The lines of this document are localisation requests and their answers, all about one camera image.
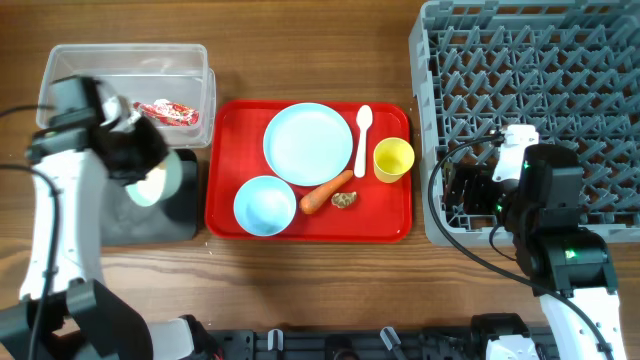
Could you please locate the grey dishwasher rack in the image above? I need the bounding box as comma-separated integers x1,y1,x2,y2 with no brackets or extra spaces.
409,1,639,246

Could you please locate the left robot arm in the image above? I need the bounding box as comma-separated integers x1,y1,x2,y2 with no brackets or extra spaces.
1,75,225,359

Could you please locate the green bowl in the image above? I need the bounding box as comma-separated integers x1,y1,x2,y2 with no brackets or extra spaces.
125,150,183,207

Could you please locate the light blue plate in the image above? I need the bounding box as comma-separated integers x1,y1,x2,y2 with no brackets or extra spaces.
263,103,354,187

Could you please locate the yellow plastic cup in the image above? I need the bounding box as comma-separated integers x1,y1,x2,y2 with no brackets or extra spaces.
373,137,415,183

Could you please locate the orange carrot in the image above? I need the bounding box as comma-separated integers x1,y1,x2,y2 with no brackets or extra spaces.
299,170,354,215

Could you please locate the red serving tray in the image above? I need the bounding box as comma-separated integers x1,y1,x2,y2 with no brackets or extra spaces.
204,100,413,243

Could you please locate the clear plastic bin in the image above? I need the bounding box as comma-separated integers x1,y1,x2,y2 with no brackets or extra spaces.
38,43,216,148

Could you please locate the black waste tray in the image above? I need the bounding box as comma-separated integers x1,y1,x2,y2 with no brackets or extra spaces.
100,149,199,246

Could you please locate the brown food scrap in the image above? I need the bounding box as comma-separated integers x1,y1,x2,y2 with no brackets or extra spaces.
331,192,357,209

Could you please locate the red snack wrapper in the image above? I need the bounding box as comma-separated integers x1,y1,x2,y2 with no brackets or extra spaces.
133,99,199,126

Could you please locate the white plastic spoon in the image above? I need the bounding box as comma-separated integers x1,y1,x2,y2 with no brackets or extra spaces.
354,105,373,178

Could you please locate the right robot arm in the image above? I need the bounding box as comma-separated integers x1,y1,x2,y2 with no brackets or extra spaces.
441,144,627,359

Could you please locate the light blue bowl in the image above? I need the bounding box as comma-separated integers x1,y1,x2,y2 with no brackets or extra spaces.
233,175,297,237

